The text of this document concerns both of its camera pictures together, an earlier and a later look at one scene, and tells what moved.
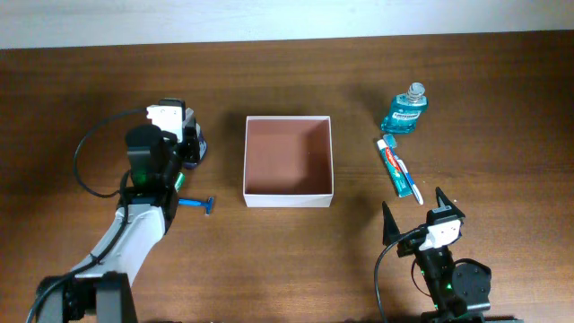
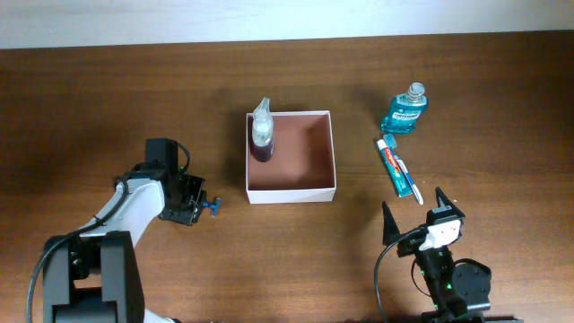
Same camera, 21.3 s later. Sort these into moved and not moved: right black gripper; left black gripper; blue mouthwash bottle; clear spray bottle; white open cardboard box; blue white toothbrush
Moved: left black gripper; clear spray bottle
Not moved: blue mouthwash bottle; blue white toothbrush; white open cardboard box; right black gripper
